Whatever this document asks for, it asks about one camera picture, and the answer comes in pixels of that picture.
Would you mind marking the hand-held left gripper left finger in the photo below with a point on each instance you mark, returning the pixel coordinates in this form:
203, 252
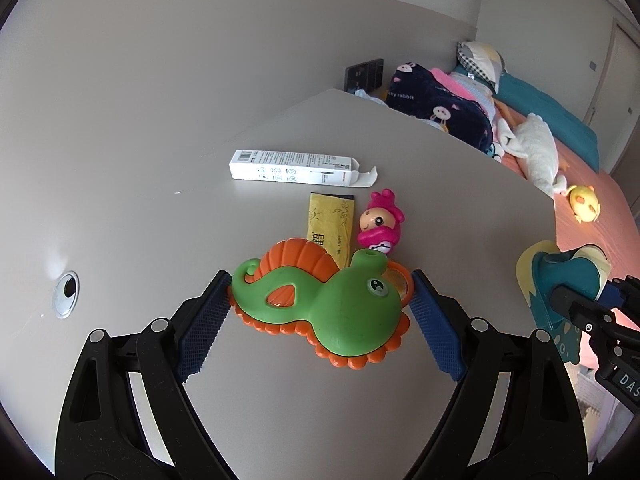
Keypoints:
202, 327

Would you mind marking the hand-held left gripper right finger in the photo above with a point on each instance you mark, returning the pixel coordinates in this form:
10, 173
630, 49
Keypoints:
440, 332

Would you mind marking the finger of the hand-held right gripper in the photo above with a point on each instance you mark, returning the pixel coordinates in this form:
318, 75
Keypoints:
582, 312
616, 292

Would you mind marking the teal cream dinosaur toy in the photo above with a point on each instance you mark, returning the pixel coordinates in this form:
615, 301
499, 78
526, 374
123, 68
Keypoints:
545, 280

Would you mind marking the green orange seahorse toy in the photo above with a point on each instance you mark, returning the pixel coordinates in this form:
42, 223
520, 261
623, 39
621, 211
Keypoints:
345, 310

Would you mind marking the pink bed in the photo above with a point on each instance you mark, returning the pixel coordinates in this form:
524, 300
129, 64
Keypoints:
610, 220

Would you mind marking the yellow chick toy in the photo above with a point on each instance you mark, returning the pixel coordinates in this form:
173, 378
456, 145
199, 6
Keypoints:
585, 205

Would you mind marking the pink doll toy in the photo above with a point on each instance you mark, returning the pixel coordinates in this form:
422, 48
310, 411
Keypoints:
380, 222

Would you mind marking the yellow packet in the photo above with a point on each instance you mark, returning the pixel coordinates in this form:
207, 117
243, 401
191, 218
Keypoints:
327, 220

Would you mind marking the white plush animal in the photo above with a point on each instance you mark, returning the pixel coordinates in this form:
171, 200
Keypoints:
535, 152

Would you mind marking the long white cardboard box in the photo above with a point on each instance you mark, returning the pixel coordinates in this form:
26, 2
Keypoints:
285, 165

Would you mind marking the teal blanket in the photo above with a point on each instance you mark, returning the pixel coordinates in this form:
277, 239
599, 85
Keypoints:
550, 120

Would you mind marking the navy cartoon blanket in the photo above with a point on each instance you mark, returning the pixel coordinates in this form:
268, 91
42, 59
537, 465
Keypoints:
435, 105

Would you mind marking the small white cloth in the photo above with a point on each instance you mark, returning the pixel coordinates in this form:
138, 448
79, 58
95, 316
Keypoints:
370, 96

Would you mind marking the pink folded cloth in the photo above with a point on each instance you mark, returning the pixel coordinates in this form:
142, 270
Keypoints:
460, 85

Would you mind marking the chequered pillow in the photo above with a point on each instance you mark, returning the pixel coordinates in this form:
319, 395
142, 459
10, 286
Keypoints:
480, 62

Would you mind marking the black wall outlet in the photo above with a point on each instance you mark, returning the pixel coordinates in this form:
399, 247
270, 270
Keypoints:
364, 75

